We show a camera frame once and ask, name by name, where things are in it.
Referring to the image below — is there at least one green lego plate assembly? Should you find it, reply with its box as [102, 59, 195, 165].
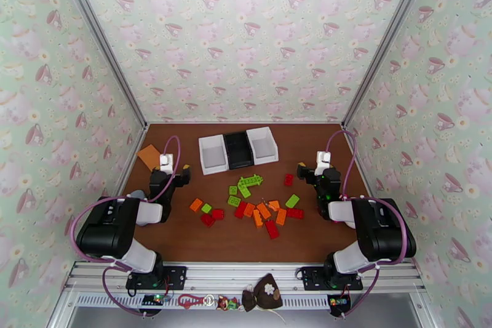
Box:
[237, 174, 265, 188]

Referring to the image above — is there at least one orange card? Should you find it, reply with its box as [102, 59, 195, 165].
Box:
[136, 145, 162, 170]

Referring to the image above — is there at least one white plastic bin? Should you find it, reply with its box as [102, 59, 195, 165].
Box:
[198, 134, 230, 176]
[245, 126, 279, 166]

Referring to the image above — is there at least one black plastic bin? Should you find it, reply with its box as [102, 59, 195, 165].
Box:
[223, 131, 255, 171]

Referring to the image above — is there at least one red carabiner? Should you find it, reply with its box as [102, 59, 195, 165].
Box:
[177, 294, 205, 310]

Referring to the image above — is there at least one brown pouch with flower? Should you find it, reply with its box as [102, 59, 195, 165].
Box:
[241, 273, 284, 313]

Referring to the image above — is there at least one small red green toy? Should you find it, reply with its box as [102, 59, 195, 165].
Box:
[216, 295, 241, 310]

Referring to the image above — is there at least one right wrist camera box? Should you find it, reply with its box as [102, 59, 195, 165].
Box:
[315, 150, 332, 176]

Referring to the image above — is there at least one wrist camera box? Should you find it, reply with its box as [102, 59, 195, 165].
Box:
[315, 150, 332, 176]
[159, 152, 175, 175]

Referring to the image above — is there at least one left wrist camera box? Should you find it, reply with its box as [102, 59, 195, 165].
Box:
[159, 152, 175, 175]

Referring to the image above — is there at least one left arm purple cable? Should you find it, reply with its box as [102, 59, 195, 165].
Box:
[69, 135, 181, 318]

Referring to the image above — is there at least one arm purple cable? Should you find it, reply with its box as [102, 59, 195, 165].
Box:
[69, 135, 181, 318]
[325, 130, 408, 319]

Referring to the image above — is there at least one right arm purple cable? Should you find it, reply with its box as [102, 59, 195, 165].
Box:
[325, 130, 408, 319]

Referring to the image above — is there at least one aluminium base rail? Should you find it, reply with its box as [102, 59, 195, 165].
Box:
[63, 260, 427, 294]

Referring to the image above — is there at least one white perforated cable tray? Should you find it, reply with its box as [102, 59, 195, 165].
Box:
[74, 292, 352, 310]

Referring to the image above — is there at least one aluminium frame post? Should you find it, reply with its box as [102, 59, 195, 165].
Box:
[341, 0, 440, 130]
[53, 0, 149, 128]

